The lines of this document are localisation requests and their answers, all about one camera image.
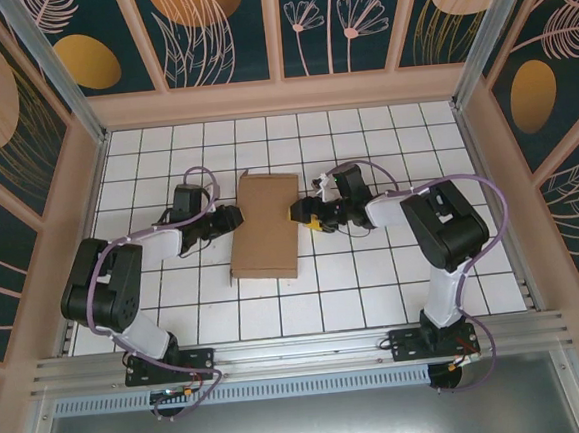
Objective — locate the brown cardboard box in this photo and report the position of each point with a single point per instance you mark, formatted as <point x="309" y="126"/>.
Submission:
<point x="265" y="228"/>

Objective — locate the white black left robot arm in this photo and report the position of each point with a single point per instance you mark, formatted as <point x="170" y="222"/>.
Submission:
<point x="104" y="286"/>

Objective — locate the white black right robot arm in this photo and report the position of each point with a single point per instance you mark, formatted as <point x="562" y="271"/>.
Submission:
<point x="445" y="224"/>

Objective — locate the grey metal panel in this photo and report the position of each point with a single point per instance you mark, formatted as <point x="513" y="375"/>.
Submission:
<point x="306" y="426"/>

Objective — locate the aluminium side rail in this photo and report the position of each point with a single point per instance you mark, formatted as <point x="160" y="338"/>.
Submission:
<point x="495" y="200"/>
<point x="84" y="242"/>

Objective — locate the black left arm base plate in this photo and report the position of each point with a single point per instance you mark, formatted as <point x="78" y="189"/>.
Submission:
<point x="200" y="356"/>

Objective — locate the aluminium front rail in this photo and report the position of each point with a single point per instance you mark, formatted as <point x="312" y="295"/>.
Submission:
<point x="300" y="351"/>

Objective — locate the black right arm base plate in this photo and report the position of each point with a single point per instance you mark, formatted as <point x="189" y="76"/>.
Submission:
<point x="405" y="343"/>

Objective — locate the aluminium corner post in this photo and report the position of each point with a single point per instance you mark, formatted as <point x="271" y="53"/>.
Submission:
<point x="487" y="35"/>
<point x="57" y="69"/>

